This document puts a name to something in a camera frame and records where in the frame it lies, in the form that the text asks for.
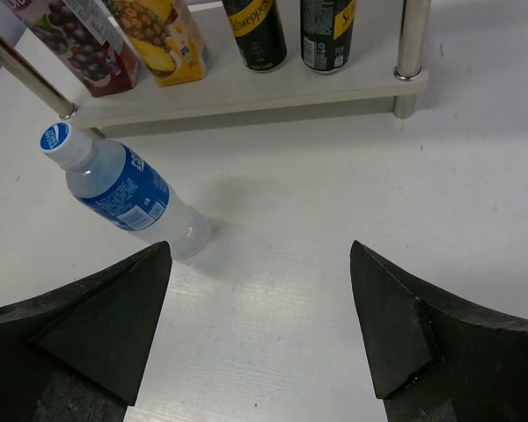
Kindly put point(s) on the black Schweppes can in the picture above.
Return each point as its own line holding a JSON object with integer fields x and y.
{"x": 257, "y": 29}
{"x": 326, "y": 30}

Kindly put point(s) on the grape juice carton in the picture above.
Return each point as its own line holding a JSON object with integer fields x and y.
{"x": 81, "y": 36}

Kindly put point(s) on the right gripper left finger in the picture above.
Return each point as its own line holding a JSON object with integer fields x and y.
{"x": 79, "y": 352}

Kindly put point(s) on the white two-tier shelf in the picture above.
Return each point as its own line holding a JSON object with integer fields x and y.
{"x": 385, "y": 62}

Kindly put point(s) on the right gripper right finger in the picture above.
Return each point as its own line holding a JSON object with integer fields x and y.
{"x": 432, "y": 355}

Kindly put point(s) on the pineapple juice carton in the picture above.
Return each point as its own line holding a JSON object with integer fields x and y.
{"x": 166, "y": 37}

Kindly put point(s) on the Pocari water bottle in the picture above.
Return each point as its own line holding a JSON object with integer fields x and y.
{"x": 117, "y": 184}

